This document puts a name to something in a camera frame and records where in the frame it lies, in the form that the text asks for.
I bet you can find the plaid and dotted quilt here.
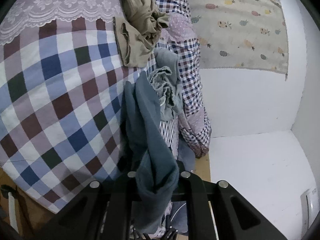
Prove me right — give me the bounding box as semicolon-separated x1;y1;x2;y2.
155;0;212;158

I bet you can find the light grey-blue garment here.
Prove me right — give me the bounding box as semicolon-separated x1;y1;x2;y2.
148;48;183;121

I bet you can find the pineapple print wall cloth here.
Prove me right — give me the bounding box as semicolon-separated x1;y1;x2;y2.
187;0;289;74

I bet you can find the lace trimmed purple pillow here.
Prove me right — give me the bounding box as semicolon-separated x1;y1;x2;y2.
1;0;123;45

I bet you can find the checkered plaid bed sheet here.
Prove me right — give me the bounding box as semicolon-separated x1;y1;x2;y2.
1;18;139;213

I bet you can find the white wall socket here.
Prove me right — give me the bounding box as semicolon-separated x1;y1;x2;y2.
300;189;313;237

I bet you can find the khaki crumpled garment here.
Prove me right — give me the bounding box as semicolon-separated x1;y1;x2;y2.
114;0;169;68

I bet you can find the dark blue garment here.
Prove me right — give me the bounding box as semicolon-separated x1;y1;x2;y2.
118;72;179;234

